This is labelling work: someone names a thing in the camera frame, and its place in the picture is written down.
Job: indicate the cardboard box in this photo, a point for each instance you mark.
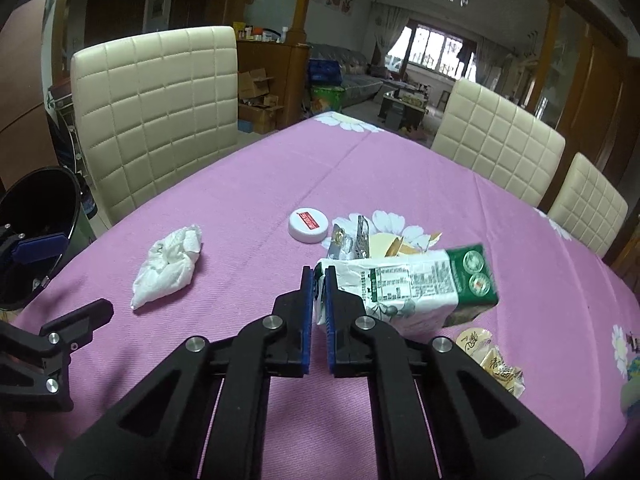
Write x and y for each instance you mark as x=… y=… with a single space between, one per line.
x=262 y=115
x=255 y=85

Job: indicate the silver blister pack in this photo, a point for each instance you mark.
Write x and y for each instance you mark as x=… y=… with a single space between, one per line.
x=350 y=242

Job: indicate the black trash bin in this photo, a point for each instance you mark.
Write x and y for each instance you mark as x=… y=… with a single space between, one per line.
x=45 y=200

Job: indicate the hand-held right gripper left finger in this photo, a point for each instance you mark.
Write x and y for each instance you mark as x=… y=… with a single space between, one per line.
x=307 y=340

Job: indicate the sheer curtain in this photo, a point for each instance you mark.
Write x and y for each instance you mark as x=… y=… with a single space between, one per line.
x=487 y=60
x=387 y=35

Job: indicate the white cap with red label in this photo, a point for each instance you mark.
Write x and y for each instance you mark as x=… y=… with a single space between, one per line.
x=307 y=225

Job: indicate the blue bag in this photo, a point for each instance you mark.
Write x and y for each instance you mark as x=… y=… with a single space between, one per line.
x=325 y=71

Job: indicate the cream quilted dining chair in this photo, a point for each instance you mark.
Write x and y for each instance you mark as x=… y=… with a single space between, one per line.
x=155 y=120
x=500 y=145
x=590 y=205

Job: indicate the grey sofa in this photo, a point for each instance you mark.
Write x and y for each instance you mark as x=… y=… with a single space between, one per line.
x=360 y=85

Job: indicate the green bag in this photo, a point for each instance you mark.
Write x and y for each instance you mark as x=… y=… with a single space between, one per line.
x=327 y=99

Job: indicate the crumpled white tissue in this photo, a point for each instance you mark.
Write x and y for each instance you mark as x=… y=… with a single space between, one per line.
x=167 y=265

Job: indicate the cream crumpled wrapper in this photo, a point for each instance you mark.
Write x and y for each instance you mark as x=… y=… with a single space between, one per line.
x=500 y=365

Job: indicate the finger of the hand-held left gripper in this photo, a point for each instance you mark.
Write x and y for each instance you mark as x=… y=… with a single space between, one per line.
x=40 y=247
x=75 y=325

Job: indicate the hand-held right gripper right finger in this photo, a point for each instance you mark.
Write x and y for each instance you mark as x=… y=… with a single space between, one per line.
x=328 y=350

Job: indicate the row of small bottles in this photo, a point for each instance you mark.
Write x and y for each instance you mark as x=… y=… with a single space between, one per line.
x=260 y=34

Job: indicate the barred window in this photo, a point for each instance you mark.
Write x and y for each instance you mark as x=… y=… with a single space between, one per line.
x=430 y=47

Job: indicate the green and white milk carton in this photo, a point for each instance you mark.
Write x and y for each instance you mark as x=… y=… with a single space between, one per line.
x=415 y=290

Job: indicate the wooden cabinet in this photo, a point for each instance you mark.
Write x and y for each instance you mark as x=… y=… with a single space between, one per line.
x=287 y=70

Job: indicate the coffee table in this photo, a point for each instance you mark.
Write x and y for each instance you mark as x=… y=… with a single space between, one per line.
x=400 y=105

